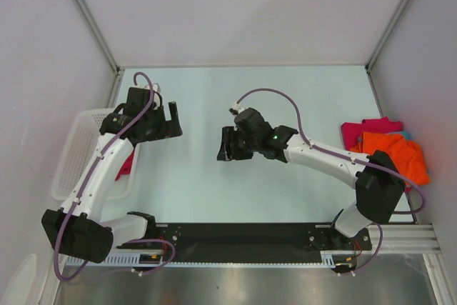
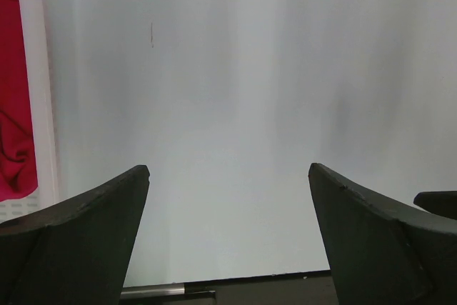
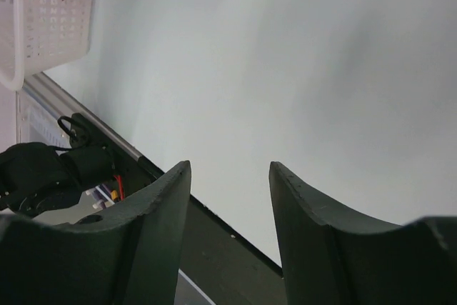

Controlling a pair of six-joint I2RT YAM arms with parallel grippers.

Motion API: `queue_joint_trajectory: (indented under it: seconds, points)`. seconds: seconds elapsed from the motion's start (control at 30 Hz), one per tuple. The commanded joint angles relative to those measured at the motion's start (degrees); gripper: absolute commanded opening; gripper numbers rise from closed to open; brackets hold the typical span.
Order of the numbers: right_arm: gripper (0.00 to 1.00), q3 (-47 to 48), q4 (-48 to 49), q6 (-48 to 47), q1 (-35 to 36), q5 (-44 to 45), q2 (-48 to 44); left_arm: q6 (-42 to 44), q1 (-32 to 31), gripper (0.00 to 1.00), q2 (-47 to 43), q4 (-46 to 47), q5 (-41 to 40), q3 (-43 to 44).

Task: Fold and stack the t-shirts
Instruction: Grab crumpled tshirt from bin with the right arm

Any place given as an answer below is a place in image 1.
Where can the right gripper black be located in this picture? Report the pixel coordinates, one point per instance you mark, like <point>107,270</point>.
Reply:
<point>228,148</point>

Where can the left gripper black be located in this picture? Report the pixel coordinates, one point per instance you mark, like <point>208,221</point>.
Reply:
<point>168,128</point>

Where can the crimson red t shirt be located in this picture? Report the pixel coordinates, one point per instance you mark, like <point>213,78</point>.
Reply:
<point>126,167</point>

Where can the white perforated plastic basket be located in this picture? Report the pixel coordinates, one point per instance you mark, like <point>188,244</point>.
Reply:
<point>78,149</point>

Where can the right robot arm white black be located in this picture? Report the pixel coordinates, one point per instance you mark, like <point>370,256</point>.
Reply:
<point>374,178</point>

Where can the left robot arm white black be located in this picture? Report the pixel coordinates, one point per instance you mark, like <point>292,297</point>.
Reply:
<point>76,228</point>

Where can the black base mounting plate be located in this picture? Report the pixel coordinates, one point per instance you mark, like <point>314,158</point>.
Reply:
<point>255,243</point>

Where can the folded magenta t shirt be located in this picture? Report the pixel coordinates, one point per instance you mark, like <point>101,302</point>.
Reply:
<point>352,132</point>

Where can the folded orange t shirt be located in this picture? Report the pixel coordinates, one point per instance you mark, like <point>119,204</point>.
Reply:
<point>407,155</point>

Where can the folded teal t shirt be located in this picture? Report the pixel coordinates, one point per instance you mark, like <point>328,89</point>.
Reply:
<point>406,135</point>

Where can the white slotted cable duct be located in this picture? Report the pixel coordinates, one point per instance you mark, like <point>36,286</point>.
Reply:
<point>127,260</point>

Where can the aluminium extrusion rail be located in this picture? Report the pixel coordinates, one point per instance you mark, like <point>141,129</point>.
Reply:
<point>409,239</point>

